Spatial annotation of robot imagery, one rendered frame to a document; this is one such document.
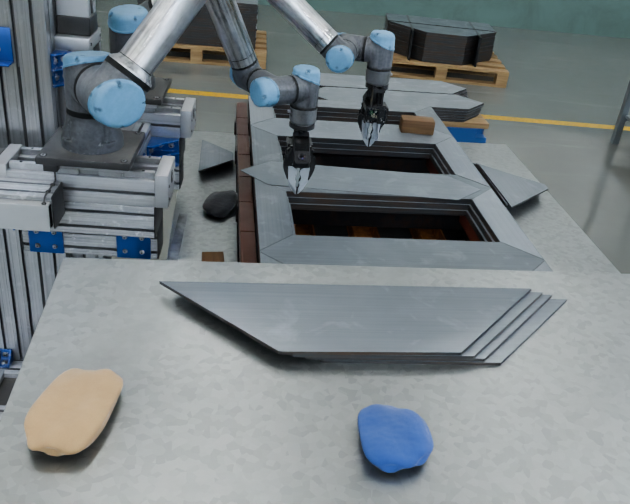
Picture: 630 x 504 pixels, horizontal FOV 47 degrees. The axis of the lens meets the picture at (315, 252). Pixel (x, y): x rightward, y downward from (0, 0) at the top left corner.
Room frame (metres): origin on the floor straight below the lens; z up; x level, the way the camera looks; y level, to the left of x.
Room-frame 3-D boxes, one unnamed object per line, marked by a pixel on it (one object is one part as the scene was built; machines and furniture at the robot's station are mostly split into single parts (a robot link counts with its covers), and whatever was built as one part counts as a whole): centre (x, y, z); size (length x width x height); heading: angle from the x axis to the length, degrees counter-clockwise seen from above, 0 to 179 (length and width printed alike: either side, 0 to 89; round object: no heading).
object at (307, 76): (1.91, 0.08, 1.17); 0.09 x 0.08 x 0.11; 128
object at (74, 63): (1.67, 0.58, 1.20); 0.13 x 0.12 x 0.14; 38
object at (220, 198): (2.11, 0.33, 0.69); 0.20 x 0.10 x 0.03; 173
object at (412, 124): (2.53, -0.32, 0.89); 0.12 x 0.06 x 0.05; 94
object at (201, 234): (2.14, 0.38, 0.66); 1.30 x 0.20 x 0.03; 9
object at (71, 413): (0.71, 0.29, 1.07); 0.16 x 0.10 x 0.04; 171
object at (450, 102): (3.07, -0.25, 0.82); 0.80 x 0.40 x 0.06; 99
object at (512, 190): (2.36, -0.67, 0.77); 0.45 x 0.20 x 0.04; 9
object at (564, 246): (2.21, -0.70, 0.73); 1.20 x 0.26 x 0.03; 9
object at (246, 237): (1.96, 0.23, 0.80); 1.62 x 0.04 x 0.06; 9
